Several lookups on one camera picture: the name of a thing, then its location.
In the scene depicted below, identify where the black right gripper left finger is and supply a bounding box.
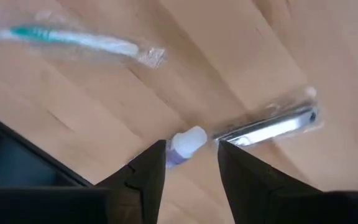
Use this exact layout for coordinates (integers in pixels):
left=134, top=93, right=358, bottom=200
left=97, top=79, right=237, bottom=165
left=0, top=139, right=168, bottom=224

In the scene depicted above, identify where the silver nail clipper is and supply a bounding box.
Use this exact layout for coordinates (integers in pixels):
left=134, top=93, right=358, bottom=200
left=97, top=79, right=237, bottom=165
left=211, top=86, right=324, bottom=147

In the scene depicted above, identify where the black aluminium table frame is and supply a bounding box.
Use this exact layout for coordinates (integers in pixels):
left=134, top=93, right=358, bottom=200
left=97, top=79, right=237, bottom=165
left=0, top=107, right=93, bottom=188

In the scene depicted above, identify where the small white toothpaste tube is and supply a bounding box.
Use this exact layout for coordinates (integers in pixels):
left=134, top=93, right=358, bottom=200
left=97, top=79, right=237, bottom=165
left=165, top=125, right=208, bottom=170

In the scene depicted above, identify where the green white toothbrush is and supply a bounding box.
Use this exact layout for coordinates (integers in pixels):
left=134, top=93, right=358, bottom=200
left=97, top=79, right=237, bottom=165
left=0, top=11, right=167, bottom=70

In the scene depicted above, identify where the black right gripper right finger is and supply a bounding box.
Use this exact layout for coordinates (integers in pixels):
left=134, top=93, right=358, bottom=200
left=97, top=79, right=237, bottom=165
left=218, top=139, right=358, bottom=224

